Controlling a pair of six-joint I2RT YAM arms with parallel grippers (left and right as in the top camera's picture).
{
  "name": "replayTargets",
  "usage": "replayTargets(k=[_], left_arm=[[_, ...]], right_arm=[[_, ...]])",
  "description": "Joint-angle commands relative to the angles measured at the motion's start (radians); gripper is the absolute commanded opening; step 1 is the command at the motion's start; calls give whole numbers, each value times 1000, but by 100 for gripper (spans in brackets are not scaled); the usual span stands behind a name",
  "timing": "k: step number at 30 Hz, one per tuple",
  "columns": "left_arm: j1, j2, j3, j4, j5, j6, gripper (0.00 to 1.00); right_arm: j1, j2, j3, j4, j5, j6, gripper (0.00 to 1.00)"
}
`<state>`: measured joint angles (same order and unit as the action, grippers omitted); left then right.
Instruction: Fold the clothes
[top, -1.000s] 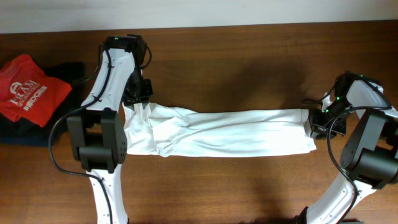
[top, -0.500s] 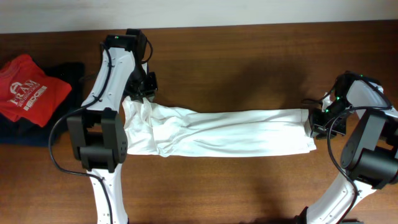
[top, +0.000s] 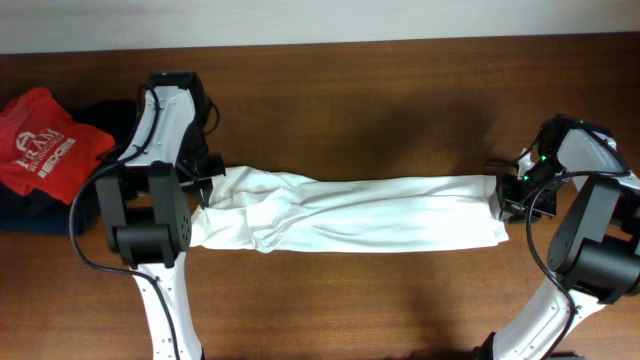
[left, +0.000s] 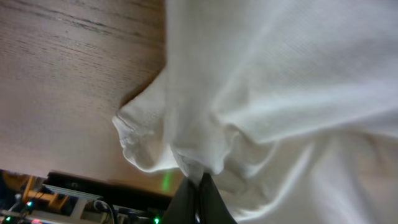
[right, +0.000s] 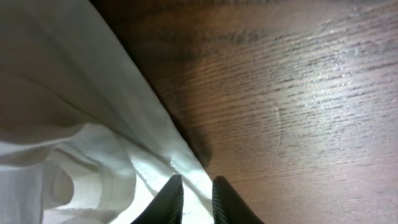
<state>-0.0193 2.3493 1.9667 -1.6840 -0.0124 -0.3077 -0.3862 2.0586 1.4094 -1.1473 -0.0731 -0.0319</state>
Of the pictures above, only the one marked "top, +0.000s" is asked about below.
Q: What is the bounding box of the white t-shirt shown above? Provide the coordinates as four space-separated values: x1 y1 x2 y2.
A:
191 166 509 253

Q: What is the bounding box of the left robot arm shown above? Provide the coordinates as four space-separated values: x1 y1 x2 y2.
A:
95 71 224 360

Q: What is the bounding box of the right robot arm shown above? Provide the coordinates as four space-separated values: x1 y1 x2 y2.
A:
473 114 639 360

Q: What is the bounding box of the folded red printed t-shirt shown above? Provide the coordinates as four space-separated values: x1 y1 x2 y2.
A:
1 87 115 204

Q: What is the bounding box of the folded dark navy garment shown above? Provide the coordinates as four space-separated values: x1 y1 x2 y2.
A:
1 99 137 235

